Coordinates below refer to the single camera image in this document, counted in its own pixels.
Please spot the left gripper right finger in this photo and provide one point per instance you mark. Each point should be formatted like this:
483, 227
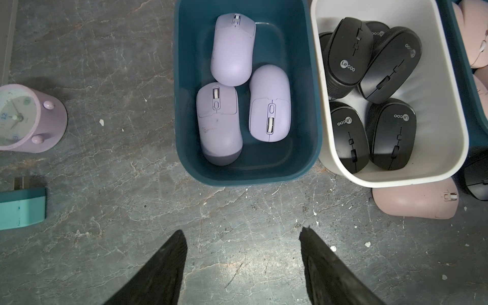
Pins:
328, 279

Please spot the pink mouse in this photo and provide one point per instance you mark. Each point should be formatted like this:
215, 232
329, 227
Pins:
459, 16
435, 200
481, 82
473, 26

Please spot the small teal cube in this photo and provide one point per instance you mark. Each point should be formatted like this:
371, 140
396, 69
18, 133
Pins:
23, 206

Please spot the purple round alarm clock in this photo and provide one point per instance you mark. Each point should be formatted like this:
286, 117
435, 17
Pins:
31, 121

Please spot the teal storage box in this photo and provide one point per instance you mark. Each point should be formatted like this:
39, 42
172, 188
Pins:
471, 104
284, 38

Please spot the right teal storage box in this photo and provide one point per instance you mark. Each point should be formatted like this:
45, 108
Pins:
471, 104

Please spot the left teal storage box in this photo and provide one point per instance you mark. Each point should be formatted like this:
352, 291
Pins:
284, 38

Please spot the white storage box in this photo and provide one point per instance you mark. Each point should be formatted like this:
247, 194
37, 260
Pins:
442, 140

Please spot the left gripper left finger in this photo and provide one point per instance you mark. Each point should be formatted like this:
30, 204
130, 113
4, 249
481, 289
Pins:
159, 281

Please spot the purple mouse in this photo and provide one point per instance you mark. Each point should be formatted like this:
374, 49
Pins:
270, 104
232, 54
219, 123

